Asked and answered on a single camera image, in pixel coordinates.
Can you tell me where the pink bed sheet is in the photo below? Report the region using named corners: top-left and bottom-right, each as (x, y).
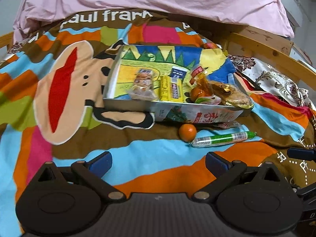
top-left (13, 0), bottom-right (294, 41)

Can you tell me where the clear mixed nut packet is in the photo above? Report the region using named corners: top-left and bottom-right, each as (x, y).
top-left (127, 69), bottom-right (157, 101)

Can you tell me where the colourful monkey print blanket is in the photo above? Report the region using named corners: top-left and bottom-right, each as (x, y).
top-left (0, 9), bottom-right (316, 237)

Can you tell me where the floral white brown cloth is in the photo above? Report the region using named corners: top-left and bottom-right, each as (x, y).
top-left (228, 55), bottom-right (315, 110)

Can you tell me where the clear bag brown floss snack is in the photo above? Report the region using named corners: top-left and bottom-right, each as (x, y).
top-left (208, 80), bottom-right (254, 109)

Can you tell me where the gold foil snack packet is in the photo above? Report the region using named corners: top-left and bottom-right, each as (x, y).
top-left (209, 80), bottom-right (234, 95)

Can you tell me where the yellow green snack bar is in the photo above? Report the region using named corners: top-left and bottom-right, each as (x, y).
top-left (160, 75), bottom-right (184, 103)

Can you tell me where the orange snack pouch red label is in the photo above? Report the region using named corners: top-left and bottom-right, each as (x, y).
top-left (190, 64), bottom-right (221, 105)

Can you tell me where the orange mandarin fruit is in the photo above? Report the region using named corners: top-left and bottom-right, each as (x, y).
top-left (178, 124), bottom-right (197, 142)

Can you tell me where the colourful dinosaur tin tray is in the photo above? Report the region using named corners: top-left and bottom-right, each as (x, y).
top-left (103, 45), bottom-right (254, 124)

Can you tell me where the white red chinese snack bag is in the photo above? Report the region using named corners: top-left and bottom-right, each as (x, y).
top-left (150, 102), bottom-right (243, 124)

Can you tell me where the green white sausage stick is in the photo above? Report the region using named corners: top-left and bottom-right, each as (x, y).
top-left (191, 131), bottom-right (257, 148)

